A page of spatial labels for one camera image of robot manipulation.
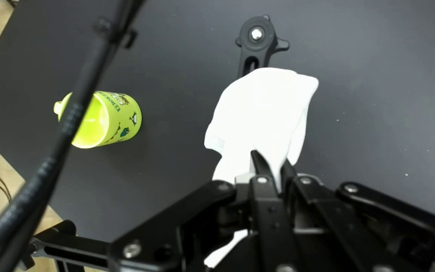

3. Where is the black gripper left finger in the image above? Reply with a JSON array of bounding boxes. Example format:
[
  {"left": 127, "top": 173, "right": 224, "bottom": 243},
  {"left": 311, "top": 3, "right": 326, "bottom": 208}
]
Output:
[{"left": 107, "top": 149, "right": 299, "bottom": 272}]

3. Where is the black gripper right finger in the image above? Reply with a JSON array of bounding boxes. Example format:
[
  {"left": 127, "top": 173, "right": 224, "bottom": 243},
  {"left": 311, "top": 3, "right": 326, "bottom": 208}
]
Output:
[{"left": 279, "top": 158, "right": 435, "bottom": 272}]

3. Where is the black braided cable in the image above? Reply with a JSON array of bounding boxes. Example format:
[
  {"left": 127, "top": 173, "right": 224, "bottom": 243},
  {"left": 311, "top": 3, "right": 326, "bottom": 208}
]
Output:
[{"left": 0, "top": 0, "right": 147, "bottom": 272}]

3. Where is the white towel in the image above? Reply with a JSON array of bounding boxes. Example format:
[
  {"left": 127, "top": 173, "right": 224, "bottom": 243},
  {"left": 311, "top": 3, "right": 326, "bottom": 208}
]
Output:
[{"left": 202, "top": 66, "right": 320, "bottom": 269}]

